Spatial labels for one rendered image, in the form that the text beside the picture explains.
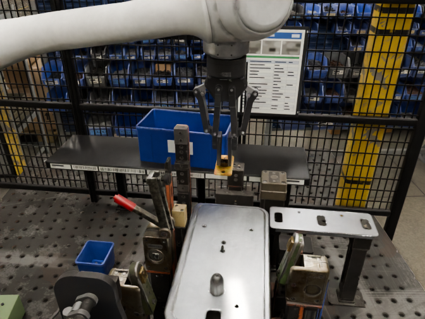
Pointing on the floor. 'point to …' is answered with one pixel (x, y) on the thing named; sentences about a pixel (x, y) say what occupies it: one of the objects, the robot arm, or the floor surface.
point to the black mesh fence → (410, 162)
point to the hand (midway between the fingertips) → (224, 149)
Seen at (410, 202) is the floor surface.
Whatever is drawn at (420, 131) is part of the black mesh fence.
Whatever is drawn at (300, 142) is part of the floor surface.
